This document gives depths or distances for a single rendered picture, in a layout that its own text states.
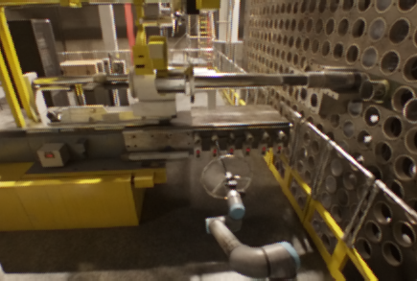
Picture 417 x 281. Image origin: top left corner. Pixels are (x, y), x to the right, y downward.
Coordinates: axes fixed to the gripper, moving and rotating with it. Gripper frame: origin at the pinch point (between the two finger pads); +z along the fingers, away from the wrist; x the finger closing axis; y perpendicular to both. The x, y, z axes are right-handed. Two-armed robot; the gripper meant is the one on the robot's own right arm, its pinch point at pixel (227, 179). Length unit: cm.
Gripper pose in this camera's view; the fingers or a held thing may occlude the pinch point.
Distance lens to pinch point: 170.8
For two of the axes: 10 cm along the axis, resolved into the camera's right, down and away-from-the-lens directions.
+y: -9.8, -0.8, -1.6
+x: -1.4, 8.8, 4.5
